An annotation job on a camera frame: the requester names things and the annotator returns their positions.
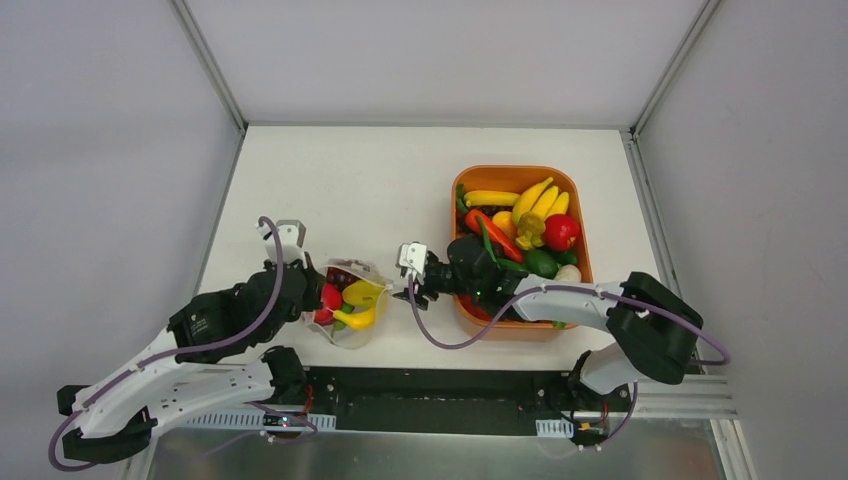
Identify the red apple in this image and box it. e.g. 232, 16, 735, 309
313, 283, 343, 326

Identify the yellow bell pepper slice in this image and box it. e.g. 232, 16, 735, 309
342, 280, 385, 308

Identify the yellow chili pepper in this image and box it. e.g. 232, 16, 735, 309
333, 307, 377, 331

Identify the clear zip top bag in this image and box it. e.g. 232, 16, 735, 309
301, 258, 393, 349

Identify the dark grape bunch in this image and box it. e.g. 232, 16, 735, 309
326, 267, 360, 291

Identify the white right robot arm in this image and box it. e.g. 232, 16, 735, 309
398, 236, 704, 410

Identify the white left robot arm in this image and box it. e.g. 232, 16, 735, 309
48, 260, 326, 472

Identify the orange chili pepper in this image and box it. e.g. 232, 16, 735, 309
464, 209, 524, 264

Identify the green avocado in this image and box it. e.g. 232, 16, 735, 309
523, 249, 559, 279

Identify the yellow banana bunch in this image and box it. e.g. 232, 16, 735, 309
511, 177, 571, 251

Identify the white radish with leaves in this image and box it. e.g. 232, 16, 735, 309
554, 264, 582, 283

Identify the orange plastic bin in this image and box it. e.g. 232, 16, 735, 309
450, 165, 594, 341

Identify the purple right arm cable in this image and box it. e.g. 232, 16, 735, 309
406, 278, 733, 368

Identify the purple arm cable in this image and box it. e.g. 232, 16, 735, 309
406, 278, 733, 368
47, 215, 286, 473

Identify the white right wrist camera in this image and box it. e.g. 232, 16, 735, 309
396, 242, 428, 285

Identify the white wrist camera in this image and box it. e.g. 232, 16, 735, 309
256, 220, 306, 264
396, 242, 428, 285

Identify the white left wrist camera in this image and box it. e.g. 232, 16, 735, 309
256, 220, 306, 264

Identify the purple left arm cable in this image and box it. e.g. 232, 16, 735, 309
47, 215, 286, 473

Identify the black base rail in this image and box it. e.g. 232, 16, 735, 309
270, 366, 631, 437

